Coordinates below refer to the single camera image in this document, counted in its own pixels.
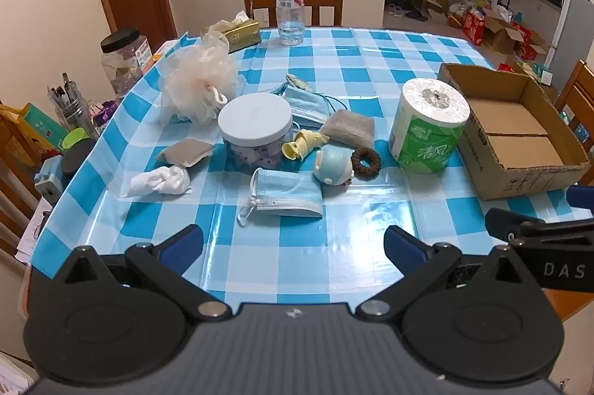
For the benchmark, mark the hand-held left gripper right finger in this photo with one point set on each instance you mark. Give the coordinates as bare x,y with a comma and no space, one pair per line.
404,245

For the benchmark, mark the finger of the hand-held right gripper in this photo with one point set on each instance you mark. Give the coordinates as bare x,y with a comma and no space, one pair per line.
503,224
582,196

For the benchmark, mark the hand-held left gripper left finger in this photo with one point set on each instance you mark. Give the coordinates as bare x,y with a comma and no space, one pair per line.
182,245

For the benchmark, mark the grey fabric sachet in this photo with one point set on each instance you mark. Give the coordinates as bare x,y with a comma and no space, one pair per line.
348,128
185,151

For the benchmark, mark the white sock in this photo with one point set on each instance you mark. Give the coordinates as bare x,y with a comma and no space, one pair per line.
160,181

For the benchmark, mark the brown hair scrunchie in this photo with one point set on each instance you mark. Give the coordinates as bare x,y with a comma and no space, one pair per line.
365,161

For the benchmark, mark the light blue round toy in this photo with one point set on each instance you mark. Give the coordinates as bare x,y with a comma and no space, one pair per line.
332,165

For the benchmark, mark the blue checked tablecloth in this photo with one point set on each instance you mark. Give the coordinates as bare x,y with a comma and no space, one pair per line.
297,228

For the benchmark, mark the blue face mask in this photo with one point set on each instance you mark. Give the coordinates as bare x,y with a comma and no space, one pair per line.
308,105
287,193

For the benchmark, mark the toilet paper roll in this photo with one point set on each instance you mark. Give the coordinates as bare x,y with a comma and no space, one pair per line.
427,128

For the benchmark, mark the clear jar with white lid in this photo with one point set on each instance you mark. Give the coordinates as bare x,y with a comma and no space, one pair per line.
255,128

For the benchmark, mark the yellow rubber glove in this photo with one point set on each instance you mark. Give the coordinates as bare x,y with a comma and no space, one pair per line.
304,142

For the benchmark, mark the blue pencil sharpener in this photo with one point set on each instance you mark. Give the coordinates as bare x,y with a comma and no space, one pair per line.
48,181

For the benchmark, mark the green plastic cup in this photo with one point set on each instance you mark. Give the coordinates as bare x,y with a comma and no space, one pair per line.
76,139

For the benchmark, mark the purple binder clips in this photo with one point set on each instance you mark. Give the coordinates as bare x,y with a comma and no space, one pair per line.
103,112

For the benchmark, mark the peach mesh bath pouf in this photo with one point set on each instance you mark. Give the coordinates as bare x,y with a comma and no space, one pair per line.
199,84

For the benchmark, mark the grey refrigerator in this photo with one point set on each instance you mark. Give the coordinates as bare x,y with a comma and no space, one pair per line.
573,33

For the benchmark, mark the glass jar of pens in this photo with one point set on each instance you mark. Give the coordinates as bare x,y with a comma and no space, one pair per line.
72,109

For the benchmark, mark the open cardboard floor box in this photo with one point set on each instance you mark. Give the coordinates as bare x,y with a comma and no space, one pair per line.
503,34

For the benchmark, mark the teal printed box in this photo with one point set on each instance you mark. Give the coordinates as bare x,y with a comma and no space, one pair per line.
41,123

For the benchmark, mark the clear jar with black lid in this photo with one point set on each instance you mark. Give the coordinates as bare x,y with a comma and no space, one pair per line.
123,63

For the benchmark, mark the pouch with blue tassel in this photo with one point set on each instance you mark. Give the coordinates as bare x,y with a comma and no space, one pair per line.
297,83

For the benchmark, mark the orange and white box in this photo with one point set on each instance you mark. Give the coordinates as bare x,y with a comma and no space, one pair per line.
160,51

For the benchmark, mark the red gift bag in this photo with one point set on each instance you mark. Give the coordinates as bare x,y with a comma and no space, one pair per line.
473,28

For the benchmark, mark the gold tissue pack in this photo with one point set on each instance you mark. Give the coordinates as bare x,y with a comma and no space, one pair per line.
239,34

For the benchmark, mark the clear plastic water bottle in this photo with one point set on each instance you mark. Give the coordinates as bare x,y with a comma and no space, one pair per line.
290,5

